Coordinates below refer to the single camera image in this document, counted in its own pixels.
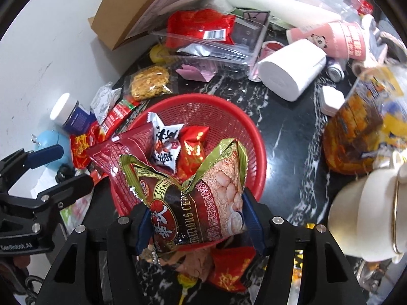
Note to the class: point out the light blue round device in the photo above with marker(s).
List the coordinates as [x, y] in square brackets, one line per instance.
[51, 139]

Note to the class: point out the bright red food bag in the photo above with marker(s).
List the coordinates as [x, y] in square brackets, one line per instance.
[197, 27]

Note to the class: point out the cardboard box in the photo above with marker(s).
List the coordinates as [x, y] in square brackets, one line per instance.
[143, 9]

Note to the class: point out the brown striped snack packet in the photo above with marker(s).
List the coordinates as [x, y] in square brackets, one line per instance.
[187, 260]

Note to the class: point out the dark blue jar white lid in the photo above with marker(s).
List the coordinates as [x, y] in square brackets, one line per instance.
[73, 114]

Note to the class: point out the pink folded paper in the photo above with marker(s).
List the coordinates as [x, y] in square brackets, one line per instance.
[194, 73]

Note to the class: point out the white peanut snack packet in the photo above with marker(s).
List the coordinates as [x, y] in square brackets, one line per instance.
[165, 143]

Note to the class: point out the black hair clip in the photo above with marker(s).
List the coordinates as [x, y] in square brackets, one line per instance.
[65, 171]

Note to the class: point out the red green snack packet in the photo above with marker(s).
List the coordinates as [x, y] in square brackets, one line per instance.
[119, 114]

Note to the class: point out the white tissue roll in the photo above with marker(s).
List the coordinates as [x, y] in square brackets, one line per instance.
[289, 70]

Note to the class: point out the pink panda paper cup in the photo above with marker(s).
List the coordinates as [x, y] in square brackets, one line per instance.
[311, 43]

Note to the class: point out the red plastic basket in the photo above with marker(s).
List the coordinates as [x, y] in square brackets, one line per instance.
[229, 127]

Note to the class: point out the white ceramic teapot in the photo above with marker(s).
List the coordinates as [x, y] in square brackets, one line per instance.
[362, 216]

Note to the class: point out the maroon cereal packet gold edges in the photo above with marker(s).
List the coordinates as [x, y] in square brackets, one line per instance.
[197, 197]

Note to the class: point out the red snack packet orange print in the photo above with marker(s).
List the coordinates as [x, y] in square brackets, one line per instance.
[84, 146]

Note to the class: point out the red candy packet yellow print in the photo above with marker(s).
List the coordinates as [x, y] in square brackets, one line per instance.
[232, 270]

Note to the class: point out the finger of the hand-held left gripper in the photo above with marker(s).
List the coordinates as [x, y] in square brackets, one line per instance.
[47, 155]
[71, 187]

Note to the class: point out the white tissue paper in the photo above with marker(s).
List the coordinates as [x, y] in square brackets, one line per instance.
[39, 192]

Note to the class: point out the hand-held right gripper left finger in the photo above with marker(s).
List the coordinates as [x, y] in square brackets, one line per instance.
[143, 228]

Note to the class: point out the dark red snack packet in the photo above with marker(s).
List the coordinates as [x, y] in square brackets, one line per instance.
[127, 152]

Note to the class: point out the clear acrylic container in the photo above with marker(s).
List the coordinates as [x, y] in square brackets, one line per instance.
[248, 38]

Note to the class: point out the red cola bottle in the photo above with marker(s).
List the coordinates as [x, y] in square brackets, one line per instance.
[365, 6]

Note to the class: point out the small white case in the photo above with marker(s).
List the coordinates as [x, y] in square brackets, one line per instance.
[332, 100]

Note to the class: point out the pink white plush cloth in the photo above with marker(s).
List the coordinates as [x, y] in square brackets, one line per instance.
[378, 44]

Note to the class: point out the yellow noodle snack packet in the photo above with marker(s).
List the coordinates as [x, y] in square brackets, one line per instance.
[149, 81]

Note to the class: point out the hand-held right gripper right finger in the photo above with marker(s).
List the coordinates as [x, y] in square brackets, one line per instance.
[254, 225]

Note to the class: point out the small yellow round object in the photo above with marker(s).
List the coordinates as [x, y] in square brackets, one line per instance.
[158, 54]

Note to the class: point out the white patterned sachet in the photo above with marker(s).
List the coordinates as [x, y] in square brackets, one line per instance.
[105, 101]

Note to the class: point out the pastel printed packet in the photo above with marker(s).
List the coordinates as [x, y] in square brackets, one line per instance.
[76, 209]

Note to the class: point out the pink paper cup red label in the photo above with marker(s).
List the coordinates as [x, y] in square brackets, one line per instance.
[346, 39]

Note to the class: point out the small metal can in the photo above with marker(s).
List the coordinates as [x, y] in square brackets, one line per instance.
[335, 69]

